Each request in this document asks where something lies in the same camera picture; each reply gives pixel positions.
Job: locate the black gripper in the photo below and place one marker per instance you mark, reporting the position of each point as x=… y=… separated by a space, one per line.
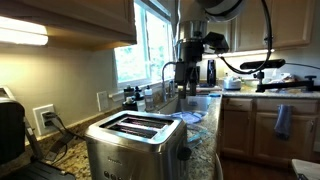
x=189 y=53

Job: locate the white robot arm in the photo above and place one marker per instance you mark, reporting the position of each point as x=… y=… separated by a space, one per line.
x=192 y=37

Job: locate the stainless steel two-slot toaster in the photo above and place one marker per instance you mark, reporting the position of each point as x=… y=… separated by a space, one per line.
x=132 y=145

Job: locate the rectangular glass baking dish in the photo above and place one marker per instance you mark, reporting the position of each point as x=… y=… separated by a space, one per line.
x=192 y=110

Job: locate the white rice cooker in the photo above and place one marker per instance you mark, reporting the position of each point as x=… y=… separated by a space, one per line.
x=232 y=83

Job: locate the dark grey translucent bottle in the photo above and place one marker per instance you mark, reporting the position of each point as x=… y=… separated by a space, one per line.
x=139 y=98

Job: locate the grey hanging dish towel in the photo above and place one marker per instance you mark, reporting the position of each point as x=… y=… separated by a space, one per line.
x=282 y=127

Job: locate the upper wooden cabinet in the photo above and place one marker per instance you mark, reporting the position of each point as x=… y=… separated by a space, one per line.
x=78 y=24

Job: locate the white light switch plate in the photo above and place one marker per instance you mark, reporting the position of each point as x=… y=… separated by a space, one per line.
x=102 y=100

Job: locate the wall power outlet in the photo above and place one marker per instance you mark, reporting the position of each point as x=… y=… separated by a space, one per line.
x=40 y=120

